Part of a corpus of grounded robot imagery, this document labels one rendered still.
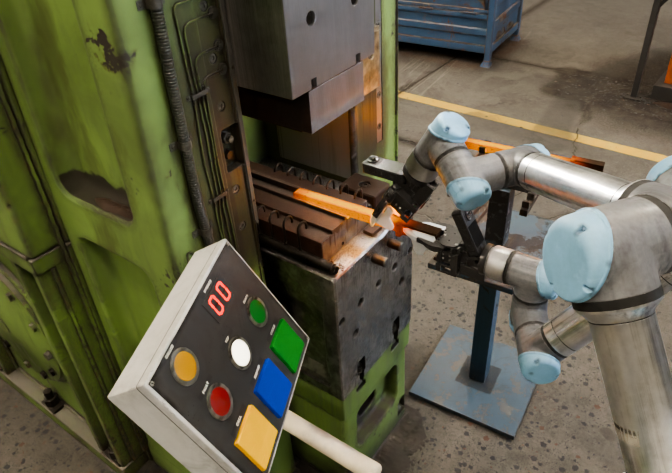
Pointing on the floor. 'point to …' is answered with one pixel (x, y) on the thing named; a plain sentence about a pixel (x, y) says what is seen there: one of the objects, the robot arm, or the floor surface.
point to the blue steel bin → (460, 8)
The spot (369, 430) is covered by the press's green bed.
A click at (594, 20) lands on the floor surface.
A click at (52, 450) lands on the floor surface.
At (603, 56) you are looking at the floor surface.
